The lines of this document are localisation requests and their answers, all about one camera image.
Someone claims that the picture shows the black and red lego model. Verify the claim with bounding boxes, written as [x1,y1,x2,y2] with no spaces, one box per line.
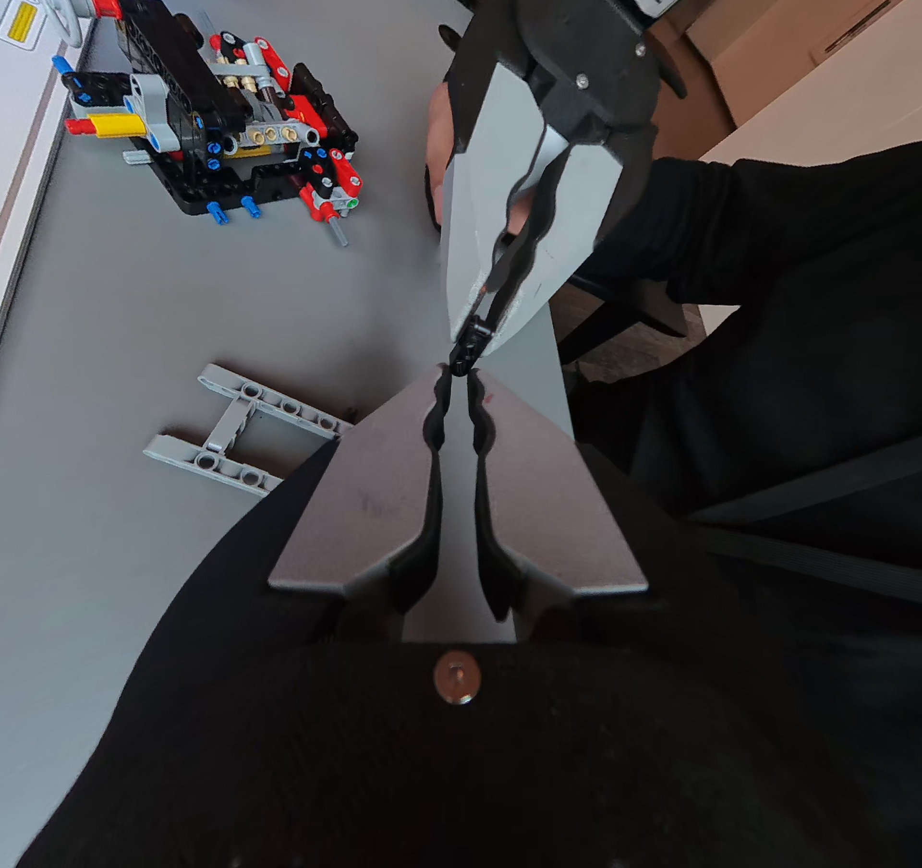
[22,0,361,248]

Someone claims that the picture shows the small black lego pin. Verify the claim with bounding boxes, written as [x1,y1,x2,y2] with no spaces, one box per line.
[448,315,497,378]

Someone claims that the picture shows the white instruction booklet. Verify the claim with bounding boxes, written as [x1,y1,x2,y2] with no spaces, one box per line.
[0,0,98,322]

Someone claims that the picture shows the person's right forearm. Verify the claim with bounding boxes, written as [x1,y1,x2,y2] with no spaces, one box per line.
[576,141,922,523]

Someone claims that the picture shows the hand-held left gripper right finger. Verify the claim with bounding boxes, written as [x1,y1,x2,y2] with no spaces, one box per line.
[467,367,649,623]

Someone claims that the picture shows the grey lego frame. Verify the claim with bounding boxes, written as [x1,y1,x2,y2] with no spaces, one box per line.
[143,362,354,498]

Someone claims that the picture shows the person's right hand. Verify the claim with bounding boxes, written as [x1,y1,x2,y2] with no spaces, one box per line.
[424,82,456,231]

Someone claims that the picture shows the black office chair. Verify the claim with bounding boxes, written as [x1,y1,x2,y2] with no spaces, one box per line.
[558,281,689,365]

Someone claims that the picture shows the cardboard box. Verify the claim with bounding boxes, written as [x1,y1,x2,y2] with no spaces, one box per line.
[644,0,922,159]

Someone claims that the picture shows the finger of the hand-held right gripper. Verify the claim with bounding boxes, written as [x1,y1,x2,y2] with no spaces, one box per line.
[441,0,545,339]
[472,126,658,358]

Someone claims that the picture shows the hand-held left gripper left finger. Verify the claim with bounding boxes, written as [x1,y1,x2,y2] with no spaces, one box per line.
[268,364,453,613]

